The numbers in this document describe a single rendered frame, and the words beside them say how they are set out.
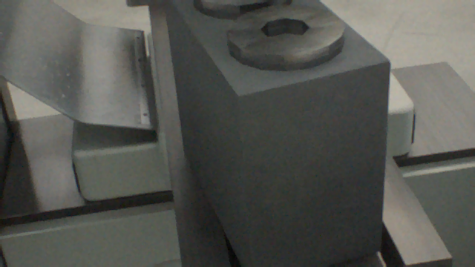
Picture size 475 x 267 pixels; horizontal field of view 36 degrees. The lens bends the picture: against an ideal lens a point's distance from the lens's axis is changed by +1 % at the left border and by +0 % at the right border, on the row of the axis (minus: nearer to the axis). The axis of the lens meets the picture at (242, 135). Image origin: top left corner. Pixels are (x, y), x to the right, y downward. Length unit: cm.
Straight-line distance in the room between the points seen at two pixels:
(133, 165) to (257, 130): 52
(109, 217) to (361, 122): 59
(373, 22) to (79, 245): 232
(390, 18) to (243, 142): 276
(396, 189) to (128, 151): 43
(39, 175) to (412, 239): 66
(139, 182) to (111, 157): 6
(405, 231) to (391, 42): 241
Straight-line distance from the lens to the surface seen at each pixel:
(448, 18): 328
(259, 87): 50
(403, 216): 68
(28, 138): 125
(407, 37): 309
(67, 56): 110
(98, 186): 104
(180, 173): 75
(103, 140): 103
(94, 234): 108
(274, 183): 55
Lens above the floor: 134
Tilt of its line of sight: 33 degrees down
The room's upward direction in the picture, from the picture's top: 4 degrees counter-clockwise
